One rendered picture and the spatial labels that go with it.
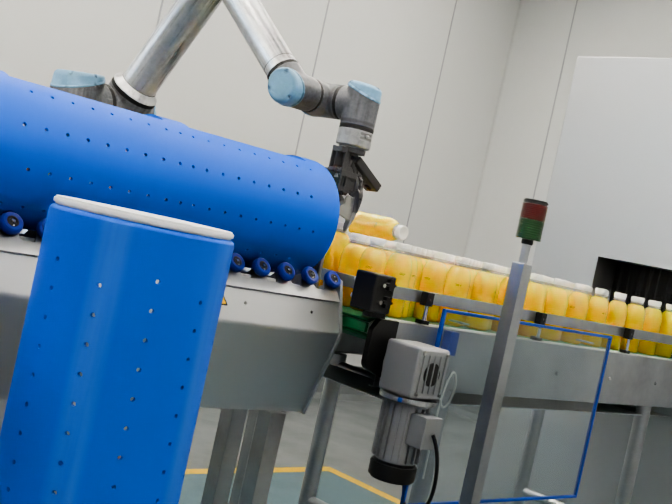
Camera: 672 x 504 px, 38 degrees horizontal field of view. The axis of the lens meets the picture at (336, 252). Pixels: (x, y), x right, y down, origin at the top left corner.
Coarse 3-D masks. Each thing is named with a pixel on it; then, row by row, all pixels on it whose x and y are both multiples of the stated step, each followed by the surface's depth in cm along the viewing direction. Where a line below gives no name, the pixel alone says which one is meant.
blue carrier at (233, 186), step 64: (0, 128) 169; (64, 128) 178; (128, 128) 190; (0, 192) 173; (64, 192) 180; (128, 192) 189; (192, 192) 198; (256, 192) 210; (320, 192) 224; (256, 256) 218; (320, 256) 228
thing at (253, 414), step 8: (248, 416) 277; (256, 416) 275; (248, 424) 276; (248, 432) 276; (248, 440) 275; (248, 448) 275; (240, 456) 277; (248, 456) 275; (240, 464) 276; (240, 472) 276; (240, 480) 275; (232, 488) 277; (240, 488) 275; (232, 496) 277
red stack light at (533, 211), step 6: (522, 204) 242; (528, 204) 239; (534, 204) 238; (522, 210) 240; (528, 210) 239; (534, 210) 238; (540, 210) 238; (546, 210) 240; (522, 216) 240; (528, 216) 239; (534, 216) 238; (540, 216) 239
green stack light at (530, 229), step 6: (522, 222) 240; (528, 222) 239; (534, 222) 238; (540, 222) 239; (522, 228) 239; (528, 228) 239; (534, 228) 238; (540, 228) 239; (516, 234) 241; (522, 234) 239; (528, 234) 238; (534, 234) 238; (540, 234) 240; (534, 240) 239; (540, 240) 240
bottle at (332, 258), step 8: (336, 232) 250; (344, 232) 250; (336, 240) 248; (344, 240) 249; (336, 248) 248; (328, 256) 249; (336, 256) 248; (328, 264) 248; (336, 264) 248; (320, 280) 249
